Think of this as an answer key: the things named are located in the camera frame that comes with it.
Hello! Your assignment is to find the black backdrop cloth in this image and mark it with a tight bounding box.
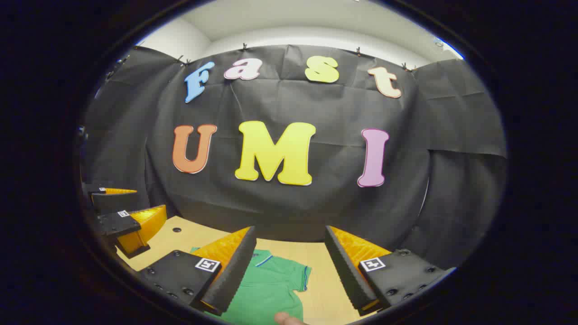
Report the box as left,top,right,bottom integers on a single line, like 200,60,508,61
81,44,508,271

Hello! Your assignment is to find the green T-shirt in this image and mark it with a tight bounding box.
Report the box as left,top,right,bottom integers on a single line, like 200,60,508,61
190,246,313,325

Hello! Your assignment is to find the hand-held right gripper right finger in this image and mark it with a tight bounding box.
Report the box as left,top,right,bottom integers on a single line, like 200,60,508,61
324,225,457,316

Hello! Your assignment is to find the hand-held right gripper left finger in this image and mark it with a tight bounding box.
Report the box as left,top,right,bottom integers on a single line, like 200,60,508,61
139,226,257,316

